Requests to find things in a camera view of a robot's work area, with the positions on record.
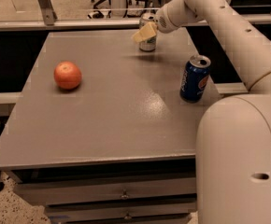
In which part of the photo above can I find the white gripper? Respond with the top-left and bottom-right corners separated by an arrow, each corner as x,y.
132,0 -> 203,43

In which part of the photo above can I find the white green 7up can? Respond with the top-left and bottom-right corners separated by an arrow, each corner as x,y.
139,13 -> 157,51

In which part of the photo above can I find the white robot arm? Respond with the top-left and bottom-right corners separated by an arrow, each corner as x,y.
154,0 -> 271,224

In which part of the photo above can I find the blue pepsi can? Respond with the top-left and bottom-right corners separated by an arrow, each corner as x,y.
179,55 -> 211,103

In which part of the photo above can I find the black office chair base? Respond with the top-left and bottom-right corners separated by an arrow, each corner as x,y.
90,0 -> 133,19

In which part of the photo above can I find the orange fruit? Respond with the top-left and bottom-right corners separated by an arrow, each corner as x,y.
53,62 -> 82,90

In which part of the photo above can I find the grey metal railing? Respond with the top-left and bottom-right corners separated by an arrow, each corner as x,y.
0,0 -> 271,33

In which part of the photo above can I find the grey drawer cabinet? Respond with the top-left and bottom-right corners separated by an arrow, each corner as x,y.
0,29 -> 219,224

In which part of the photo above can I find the upper grey drawer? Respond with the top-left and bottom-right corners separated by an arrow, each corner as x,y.
14,177 -> 196,206

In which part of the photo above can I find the grey drawer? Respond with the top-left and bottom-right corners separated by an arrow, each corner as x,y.
14,177 -> 196,206
45,200 -> 196,223

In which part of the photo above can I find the lower grey drawer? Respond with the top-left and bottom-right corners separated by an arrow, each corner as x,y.
45,200 -> 196,223

